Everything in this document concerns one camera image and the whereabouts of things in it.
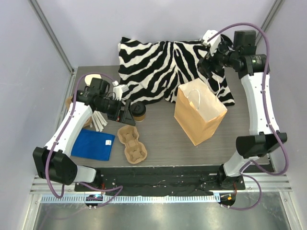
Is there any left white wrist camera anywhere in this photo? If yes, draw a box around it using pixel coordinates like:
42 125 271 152
112 81 129 101

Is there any single cardboard cup carrier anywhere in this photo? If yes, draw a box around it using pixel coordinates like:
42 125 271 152
117 125 148 164

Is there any black plastic cup lid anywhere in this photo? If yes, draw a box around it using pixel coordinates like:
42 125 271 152
131 102 146 117

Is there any brown paper coffee cup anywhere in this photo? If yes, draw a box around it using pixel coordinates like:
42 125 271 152
133 114 146 122

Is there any purple cable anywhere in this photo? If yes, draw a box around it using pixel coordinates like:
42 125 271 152
45 73 124 207
211 22 290 210

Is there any white slotted cable duct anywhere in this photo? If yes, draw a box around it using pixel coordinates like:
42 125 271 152
40 194 220 204

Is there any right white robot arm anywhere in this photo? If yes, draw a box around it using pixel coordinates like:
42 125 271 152
198 30 287 189

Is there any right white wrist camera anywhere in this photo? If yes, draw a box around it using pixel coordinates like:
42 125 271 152
201 30 221 55

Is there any stack of paper cups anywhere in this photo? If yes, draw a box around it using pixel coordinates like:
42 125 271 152
84 74 101 86

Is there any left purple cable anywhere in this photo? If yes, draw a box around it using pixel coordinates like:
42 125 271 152
45 73 124 207

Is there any aluminium frame rail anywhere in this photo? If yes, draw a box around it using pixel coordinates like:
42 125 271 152
30 173 292 194

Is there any blue folded cloth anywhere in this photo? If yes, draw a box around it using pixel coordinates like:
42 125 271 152
71 129 115 161

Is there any brown paper takeout bag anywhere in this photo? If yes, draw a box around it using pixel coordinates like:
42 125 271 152
174 79 227 146

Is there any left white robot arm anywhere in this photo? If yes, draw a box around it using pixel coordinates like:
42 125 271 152
33 78 135 191

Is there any white paper straws bundle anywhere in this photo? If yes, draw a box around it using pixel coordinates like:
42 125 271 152
92 111 108 132

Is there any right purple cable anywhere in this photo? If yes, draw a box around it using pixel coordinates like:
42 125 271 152
211 22 290 210

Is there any zebra print pillow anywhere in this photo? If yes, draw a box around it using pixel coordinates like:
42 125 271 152
118 37 235 106

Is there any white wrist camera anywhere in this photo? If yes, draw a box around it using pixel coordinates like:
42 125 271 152
112 81 129 101
201 30 221 55

